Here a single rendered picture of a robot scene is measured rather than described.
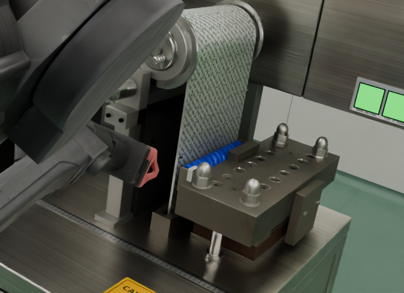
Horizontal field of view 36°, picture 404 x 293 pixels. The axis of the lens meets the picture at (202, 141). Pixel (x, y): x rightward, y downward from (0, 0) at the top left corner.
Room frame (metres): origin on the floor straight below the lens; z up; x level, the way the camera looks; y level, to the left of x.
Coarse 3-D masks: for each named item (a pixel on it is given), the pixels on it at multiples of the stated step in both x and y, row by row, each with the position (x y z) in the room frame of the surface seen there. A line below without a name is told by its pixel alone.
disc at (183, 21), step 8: (184, 16) 1.08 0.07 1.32; (184, 24) 1.07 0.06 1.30; (192, 32) 1.07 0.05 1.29; (192, 40) 1.06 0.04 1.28; (192, 48) 1.06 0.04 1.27; (192, 56) 1.06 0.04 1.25; (192, 64) 1.06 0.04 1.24; (184, 72) 1.07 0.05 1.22; (192, 72) 1.06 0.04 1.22; (152, 80) 1.10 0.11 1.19; (168, 80) 1.08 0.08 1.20; (176, 80) 1.07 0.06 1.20; (184, 80) 1.07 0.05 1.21; (168, 88) 1.08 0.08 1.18
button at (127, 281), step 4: (124, 280) 0.84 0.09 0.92; (128, 280) 0.85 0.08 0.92; (132, 280) 0.85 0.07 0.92; (116, 284) 0.83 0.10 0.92; (120, 284) 0.83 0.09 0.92; (124, 284) 0.83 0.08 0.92; (128, 284) 0.84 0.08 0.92; (132, 284) 0.84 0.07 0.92; (136, 284) 0.84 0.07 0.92; (140, 284) 0.84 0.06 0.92; (112, 288) 0.82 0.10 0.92; (116, 288) 0.82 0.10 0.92; (120, 288) 0.82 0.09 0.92; (124, 288) 0.82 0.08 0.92; (128, 288) 0.82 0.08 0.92; (132, 288) 0.83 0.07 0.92; (136, 288) 0.83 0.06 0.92; (140, 288) 0.83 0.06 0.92; (144, 288) 0.83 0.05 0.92; (104, 292) 0.80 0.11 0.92; (108, 292) 0.81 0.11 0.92; (112, 292) 0.81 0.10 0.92; (116, 292) 0.81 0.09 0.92; (120, 292) 0.81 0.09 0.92; (124, 292) 0.81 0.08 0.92; (128, 292) 0.81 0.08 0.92; (132, 292) 0.82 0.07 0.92; (136, 292) 0.82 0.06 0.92; (140, 292) 0.82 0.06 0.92; (144, 292) 0.82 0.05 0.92; (148, 292) 0.82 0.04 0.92; (152, 292) 0.82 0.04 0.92
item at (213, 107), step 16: (208, 80) 1.12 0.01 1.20; (224, 80) 1.18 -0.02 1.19; (240, 80) 1.24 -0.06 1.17; (192, 96) 1.08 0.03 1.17; (208, 96) 1.13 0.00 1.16; (224, 96) 1.19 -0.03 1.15; (240, 96) 1.25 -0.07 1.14; (192, 112) 1.09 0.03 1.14; (208, 112) 1.14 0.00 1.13; (224, 112) 1.20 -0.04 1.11; (240, 112) 1.27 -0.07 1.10; (192, 128) 1.10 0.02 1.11; (208, 128) 1.15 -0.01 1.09; (224, 128) 1.21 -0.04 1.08; (192, 144) 1.11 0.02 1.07; (208, 144) 1.16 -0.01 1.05; (224, 144) 1.22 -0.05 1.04; (176, 160) 1.07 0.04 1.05; (192, 160) 1.12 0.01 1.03
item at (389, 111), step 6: (390, 96) 1.20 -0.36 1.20; (396, 96) 1.20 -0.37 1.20; (402, 96) 1.19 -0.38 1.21; (390, 102) 1.20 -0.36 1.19; (396, 102) 1.20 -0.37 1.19; (402, 102) 1.19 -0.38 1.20; (390, 108) 1.20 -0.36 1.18; (396, 108) 1.20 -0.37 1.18; (402, 108) 1.19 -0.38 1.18; (384, 114) 1.21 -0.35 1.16; (390, 114) 1.20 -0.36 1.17; (396, 114) 1.19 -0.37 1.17; (402, 114) 1.19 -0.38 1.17; (402, 120) 1.19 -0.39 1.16
